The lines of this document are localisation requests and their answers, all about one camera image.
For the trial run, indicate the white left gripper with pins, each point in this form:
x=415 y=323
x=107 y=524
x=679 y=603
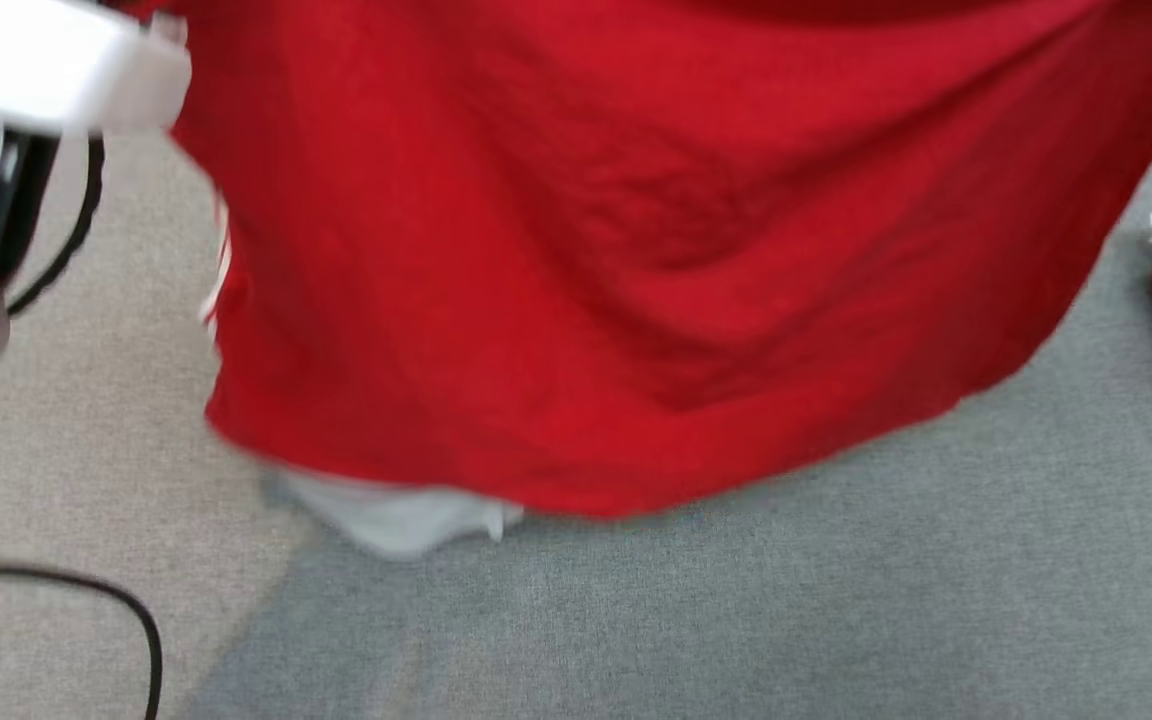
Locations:
x=46 y=65

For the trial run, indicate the red shirt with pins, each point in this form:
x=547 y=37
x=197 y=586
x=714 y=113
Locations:
x=636 y=250

